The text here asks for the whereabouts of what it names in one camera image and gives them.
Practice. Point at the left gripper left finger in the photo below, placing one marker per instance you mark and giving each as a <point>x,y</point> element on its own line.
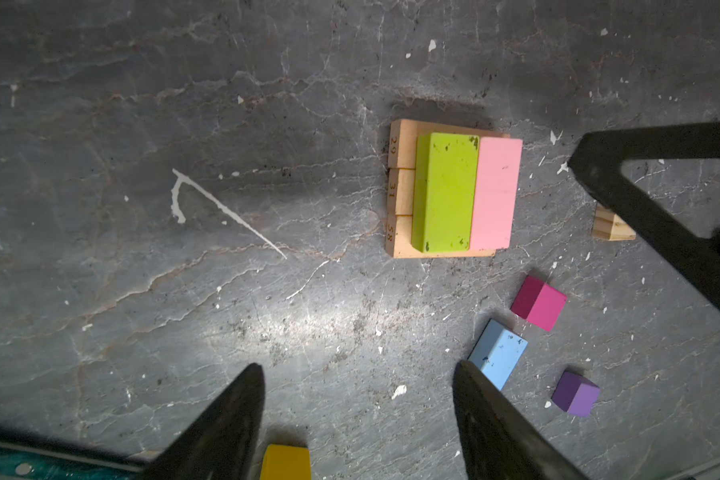
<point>221,442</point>

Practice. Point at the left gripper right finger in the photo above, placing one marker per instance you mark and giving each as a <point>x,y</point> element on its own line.
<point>497,441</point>

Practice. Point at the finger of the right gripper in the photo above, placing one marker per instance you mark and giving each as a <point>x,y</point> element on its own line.
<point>596,164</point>

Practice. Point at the yellow arch block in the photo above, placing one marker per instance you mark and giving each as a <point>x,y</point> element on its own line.
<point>282,462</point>

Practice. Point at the light blue block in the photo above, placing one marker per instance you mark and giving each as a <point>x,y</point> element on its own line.
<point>497,352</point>

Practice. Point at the small grooved wood block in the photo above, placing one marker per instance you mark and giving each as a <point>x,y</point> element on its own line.
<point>609,226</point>

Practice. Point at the pink block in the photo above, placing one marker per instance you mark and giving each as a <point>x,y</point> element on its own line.
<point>495,194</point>

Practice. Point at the lime green block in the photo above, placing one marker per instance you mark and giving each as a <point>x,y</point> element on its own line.
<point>444,190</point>

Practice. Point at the natural wood block long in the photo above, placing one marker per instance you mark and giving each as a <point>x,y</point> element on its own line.
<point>405,132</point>

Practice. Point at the purple cube block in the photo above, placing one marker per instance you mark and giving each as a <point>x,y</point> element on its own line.
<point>575,394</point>

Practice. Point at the magenta cube block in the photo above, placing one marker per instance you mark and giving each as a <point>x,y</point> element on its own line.
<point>538,303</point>

